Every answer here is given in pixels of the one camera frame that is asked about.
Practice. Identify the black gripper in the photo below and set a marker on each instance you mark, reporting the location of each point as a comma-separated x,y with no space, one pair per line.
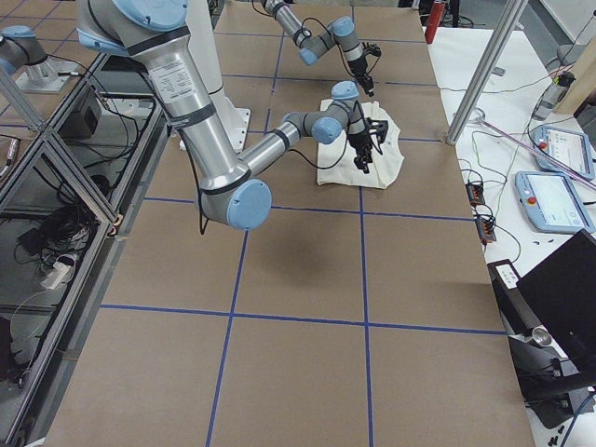
358,141
362,71

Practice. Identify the cream long-sleeve cat shirt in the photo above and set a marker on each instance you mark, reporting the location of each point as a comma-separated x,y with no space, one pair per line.
337,160

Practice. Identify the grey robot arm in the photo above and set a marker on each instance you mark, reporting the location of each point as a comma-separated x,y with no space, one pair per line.
321,32
155,34

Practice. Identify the red fire extinguisher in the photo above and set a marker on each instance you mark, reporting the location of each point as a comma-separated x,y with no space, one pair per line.
433,20

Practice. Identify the orange black USB hub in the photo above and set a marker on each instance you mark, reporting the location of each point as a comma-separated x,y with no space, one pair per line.
475,193

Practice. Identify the blue teach pendant near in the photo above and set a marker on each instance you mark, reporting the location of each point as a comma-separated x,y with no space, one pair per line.
551,203

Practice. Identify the blue teach pendant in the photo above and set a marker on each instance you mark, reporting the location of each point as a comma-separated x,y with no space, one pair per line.
551,203
572,148

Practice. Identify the blue teach pendant far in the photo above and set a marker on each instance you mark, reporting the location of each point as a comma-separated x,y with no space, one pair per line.
572,148

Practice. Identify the black laptop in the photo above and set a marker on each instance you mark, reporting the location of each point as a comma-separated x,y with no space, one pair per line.
561,293

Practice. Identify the black monitor stand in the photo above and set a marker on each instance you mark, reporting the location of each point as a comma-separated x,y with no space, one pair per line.
551,385

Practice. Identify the white power strip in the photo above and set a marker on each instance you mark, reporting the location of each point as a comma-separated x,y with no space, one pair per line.
56,276

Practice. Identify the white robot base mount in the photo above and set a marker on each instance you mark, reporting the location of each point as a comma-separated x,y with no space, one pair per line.
233,125

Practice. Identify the aluminium frame post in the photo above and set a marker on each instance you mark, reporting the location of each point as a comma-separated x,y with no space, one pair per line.
490,56

